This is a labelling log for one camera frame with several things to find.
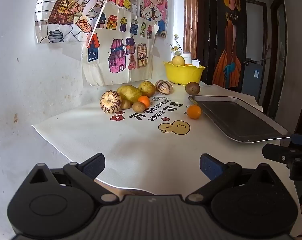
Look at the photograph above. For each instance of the grey cabinet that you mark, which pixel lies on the grey cabinet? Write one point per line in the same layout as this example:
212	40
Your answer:
252	85

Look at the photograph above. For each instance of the white card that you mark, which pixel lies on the white card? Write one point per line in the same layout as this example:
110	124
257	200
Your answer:
196	63

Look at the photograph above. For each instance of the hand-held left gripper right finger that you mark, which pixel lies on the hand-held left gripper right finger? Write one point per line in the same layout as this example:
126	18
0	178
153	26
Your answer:
211	167

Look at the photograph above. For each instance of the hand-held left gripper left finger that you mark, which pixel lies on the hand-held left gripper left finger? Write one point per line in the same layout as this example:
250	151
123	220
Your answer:
94	166

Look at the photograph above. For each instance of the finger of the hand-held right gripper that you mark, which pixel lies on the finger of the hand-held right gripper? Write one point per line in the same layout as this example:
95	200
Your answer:
281	153
301	140

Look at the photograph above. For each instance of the painted figure door poster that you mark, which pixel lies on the painted figure door poster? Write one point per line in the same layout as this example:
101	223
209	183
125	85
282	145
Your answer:
228	55

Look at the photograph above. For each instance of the round yellow-green fruit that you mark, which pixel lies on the round yellow-green fruit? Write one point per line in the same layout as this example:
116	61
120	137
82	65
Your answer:
147	88

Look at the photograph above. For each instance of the large coloured figure drawing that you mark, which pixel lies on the large coloured figure drawing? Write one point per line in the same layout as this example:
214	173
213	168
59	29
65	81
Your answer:
65	5

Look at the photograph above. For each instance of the white jar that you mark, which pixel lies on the white jar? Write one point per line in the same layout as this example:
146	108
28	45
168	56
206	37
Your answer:
187	57

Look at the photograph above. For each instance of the white printed tablecloth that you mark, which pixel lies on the white printed tablecloth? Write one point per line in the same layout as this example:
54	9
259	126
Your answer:
141	142

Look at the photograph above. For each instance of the yellow apple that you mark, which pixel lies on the yellow apple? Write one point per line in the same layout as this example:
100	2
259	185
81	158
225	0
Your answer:
178	60

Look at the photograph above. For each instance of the dark open door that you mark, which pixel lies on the dark open door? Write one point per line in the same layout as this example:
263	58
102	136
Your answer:
276	42

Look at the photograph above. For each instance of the large yellow-green mango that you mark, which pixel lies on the large yellow-green mango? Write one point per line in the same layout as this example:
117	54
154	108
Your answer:
129	93

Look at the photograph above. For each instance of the yellow plastic bowl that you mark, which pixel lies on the yellow plastic bowl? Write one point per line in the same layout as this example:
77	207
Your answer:
184	75

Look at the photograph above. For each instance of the wooden door frame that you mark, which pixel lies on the wooden door frame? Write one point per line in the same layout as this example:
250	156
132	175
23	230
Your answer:
190	17

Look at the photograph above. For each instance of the coloured houses drawing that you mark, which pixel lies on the coloured houses drawing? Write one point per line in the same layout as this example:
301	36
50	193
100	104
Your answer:
120	72

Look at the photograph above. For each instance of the small orange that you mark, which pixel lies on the small orange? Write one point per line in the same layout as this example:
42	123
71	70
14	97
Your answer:
194	112
144	100

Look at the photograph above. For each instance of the striped pepino melon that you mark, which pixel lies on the striped pepino melon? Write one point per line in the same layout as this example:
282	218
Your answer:
164	87
110	101

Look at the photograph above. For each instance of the metal tray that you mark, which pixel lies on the metal tray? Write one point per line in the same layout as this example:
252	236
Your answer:
241	120

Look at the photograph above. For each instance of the small brown fruit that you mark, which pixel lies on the small brown fruit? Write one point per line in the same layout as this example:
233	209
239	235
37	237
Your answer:
125	104
138	107

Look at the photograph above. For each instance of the brown kiwi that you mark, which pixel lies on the brown kiwi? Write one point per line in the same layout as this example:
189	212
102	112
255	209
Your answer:
192	88

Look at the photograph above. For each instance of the dark wooden door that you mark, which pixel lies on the dark wooden door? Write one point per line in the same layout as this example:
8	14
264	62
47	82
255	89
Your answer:
206	30

